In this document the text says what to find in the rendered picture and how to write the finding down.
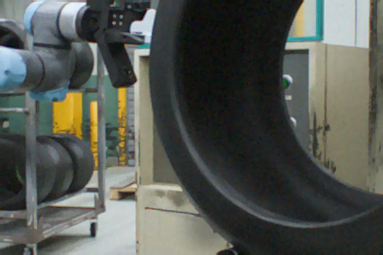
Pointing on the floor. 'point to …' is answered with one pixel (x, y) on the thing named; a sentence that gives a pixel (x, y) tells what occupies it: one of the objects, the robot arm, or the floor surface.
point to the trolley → (49, 155)
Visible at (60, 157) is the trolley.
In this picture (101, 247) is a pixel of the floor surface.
